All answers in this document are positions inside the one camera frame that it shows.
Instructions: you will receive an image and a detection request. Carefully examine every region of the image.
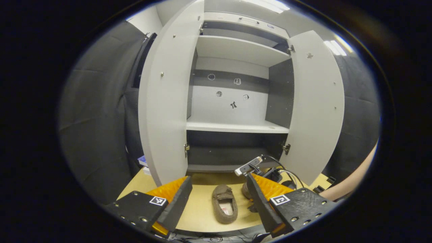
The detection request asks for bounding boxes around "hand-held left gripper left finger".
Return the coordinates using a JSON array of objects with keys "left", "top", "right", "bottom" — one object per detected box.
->
[{"left": 105, "top": 175, "right": 193, "bottom": 237}]

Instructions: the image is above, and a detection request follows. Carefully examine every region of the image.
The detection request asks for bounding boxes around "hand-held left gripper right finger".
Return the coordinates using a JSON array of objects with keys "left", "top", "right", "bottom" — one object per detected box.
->
[{"left": 246, "top": 173, "right": 339, "bottom": 237}]

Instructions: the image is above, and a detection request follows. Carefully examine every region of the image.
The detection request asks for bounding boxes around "brown fuzzy shoe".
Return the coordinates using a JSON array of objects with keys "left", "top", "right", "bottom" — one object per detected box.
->
[
  {"left": 212, "top": 184, "right": 239, "bottom": 224},
  {"left": 241, "top": 182, "right": 259, "bottom": 213}
]

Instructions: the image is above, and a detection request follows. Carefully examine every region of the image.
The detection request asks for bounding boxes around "white shoe cabinet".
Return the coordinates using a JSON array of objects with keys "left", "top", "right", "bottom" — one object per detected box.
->
[{"left": 186, "top": 12, "right": 295, "bottom": 173}]

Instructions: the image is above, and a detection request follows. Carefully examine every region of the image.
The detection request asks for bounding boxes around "white shoe cabinet door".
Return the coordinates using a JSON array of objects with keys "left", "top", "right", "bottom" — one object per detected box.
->
[
  {"left": 138, "top": 0, "right": 205, "bottom": 187},
  {"left": 279, "top": 30, "right": 345, "bottom": 187}
]

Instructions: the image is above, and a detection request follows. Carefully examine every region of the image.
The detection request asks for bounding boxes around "white cabinet drawer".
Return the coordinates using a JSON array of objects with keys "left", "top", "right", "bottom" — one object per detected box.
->
[{"left": 204, "top": 12, "right": 291, "bottom": 39}]

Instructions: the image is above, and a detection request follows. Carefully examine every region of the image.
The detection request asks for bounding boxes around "small black object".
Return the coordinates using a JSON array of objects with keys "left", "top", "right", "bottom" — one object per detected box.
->
[{"left": 312, "top": 175, "right": 336, "bottom": 194}]

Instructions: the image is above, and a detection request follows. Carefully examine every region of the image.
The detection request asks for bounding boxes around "black backdrop cloth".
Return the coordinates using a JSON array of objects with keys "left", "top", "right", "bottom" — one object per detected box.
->
[
  {"left": 58, "top": 20, "right": 159, "bottom": 206},
  {"left": 322, "top": 54, "right": 381, "bottom": 184}
]

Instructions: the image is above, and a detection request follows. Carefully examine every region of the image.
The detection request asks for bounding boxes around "ceiling light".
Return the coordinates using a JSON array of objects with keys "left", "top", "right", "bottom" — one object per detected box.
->
[
  {"left": 241, "top": 0, "right": 291, "bottom": 14},
  {"left": 323, "top": 35, "right": 354, "bottom": 56}
]

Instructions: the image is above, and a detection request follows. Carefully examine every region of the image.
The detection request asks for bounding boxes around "black cable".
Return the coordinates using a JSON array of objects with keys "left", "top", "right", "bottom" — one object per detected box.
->
[{"left": 263, "top": 155, "right": 305, "bottom": 188}]

